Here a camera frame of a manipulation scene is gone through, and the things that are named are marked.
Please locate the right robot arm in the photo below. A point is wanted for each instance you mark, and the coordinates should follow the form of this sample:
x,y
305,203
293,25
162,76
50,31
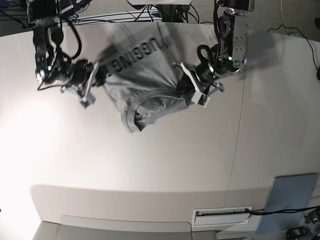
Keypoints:
x,y
54,67

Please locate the black device bottom right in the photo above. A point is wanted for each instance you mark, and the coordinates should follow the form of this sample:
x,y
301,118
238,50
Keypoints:
x,y
297,233

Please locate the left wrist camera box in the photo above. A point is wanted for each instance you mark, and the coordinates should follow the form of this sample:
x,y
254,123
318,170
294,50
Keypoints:
x,y
200,98

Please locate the blue-grey flat board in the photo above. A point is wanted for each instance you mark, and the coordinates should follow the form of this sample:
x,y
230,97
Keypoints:
x,y
287,192

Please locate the white cable grommet tray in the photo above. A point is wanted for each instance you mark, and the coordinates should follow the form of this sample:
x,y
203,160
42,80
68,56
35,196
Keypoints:
x,y
210,217

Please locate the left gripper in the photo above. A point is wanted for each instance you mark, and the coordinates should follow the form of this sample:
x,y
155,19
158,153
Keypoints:
x,y
200,78

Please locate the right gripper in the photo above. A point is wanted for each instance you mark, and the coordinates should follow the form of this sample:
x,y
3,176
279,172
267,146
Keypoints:
x,y
82,75

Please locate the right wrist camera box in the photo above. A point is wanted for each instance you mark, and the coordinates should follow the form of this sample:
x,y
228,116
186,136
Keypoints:
x,y
87,100

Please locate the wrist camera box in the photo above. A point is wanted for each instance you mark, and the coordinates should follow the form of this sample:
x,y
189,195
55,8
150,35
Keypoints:
x,y
200,98
87,100

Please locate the central robot base stand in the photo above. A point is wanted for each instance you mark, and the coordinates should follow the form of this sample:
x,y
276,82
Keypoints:
x,y
174,11

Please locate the black power adapter box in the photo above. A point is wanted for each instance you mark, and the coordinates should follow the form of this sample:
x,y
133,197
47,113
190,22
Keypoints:
x,y
64,8

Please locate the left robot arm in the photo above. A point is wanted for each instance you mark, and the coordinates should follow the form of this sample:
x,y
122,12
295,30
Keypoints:
x,y
229,55

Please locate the grey T-shirt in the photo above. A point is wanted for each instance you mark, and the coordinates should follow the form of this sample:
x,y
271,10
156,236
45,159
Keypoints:
x,y
142,77

